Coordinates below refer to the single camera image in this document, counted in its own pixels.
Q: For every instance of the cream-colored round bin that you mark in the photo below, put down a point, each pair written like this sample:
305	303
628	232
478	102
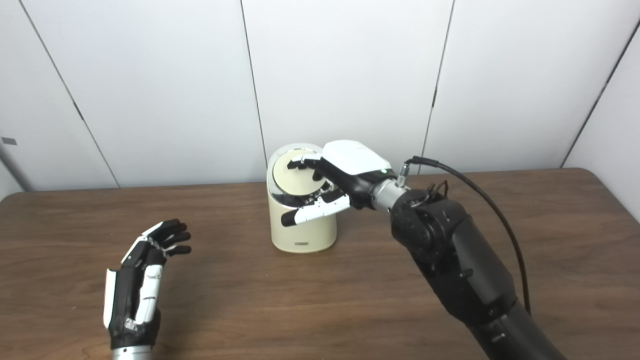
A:
300	232

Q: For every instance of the cream round bin lid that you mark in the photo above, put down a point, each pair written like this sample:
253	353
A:
295	182

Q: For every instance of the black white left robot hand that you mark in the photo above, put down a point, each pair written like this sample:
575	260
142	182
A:
122	295

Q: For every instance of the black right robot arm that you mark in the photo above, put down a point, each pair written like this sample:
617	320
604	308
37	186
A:
460	255

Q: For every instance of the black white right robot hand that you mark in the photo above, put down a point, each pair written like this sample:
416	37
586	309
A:
355	160

